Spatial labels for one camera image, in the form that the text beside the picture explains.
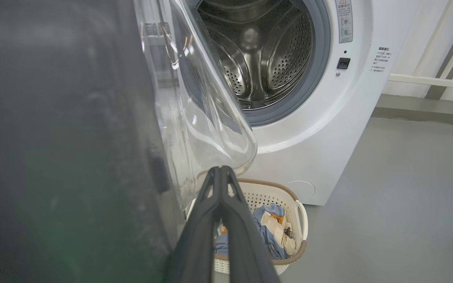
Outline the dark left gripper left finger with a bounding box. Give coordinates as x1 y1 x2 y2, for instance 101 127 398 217
166 166 223 283

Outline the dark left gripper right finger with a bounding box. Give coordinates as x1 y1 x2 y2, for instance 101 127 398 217
221 166 280 283

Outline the blue cartoon print garment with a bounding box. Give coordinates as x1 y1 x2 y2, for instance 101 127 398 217
214 222 231 257

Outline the blue and cream garment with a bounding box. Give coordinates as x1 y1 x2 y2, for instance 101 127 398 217
251 203 296 260

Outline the black-rimmed glass washer door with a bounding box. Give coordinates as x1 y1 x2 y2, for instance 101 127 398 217
0 0 258 283

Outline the white front-load washing machine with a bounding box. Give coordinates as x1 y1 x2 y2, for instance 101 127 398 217
187 0 422 206

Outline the grey rubber door gasket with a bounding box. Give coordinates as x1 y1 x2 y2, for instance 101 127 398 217
189 0 331 127

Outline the white laundry basket brown rim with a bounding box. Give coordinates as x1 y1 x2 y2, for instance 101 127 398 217
187 179 308 276

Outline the grey warning label sticker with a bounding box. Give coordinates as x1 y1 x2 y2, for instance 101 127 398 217
335 0 353 43

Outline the white wall rail bar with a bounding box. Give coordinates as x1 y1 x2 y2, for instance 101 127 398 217
388 74 453 91

